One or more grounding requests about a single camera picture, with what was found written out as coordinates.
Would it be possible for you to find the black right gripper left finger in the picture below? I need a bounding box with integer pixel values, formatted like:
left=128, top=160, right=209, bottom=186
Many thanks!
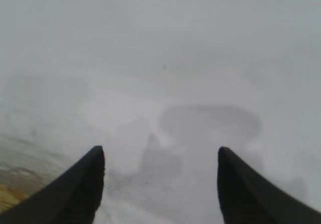
left=0, top=145, right=105, bottom=224

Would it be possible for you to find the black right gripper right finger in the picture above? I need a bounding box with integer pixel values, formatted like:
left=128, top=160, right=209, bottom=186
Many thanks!
left=217, top=146, right=321, bottom=224

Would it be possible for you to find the yellow woven wicker basket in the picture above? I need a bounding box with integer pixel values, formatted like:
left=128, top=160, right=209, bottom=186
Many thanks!
left=0, top=153, right=51, bottom=206

